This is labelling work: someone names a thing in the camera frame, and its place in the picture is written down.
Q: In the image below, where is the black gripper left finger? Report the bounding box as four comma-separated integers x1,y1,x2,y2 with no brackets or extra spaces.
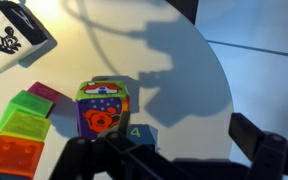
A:
49,110,198,180

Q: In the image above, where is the green plastic cube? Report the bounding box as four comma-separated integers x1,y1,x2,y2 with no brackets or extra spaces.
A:
0,89,54,131

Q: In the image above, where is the orange plastic cube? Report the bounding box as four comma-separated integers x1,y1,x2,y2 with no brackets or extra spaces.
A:
0,134,46,180

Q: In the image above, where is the blue soft cube with numbers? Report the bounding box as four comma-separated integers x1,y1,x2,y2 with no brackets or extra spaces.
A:
126,124,158,149

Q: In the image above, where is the lime yellow plastic cube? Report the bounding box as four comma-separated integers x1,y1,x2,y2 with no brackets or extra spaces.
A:
0,110,53,143

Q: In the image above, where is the blue plastic cube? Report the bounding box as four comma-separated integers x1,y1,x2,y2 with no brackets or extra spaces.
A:
0,170,30,180

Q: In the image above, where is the colourful soft cube with dog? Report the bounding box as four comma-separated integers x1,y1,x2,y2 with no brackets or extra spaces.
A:
75,79,131,140

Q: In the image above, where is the magenta plastic cube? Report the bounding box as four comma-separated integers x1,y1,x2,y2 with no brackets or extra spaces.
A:
27,81,63,116

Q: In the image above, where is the white black soft zebra cube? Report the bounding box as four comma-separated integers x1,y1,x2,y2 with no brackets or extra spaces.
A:
0,0,50,74

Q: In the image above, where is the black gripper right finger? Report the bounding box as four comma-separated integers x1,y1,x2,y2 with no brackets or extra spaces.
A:
228,112,288,180

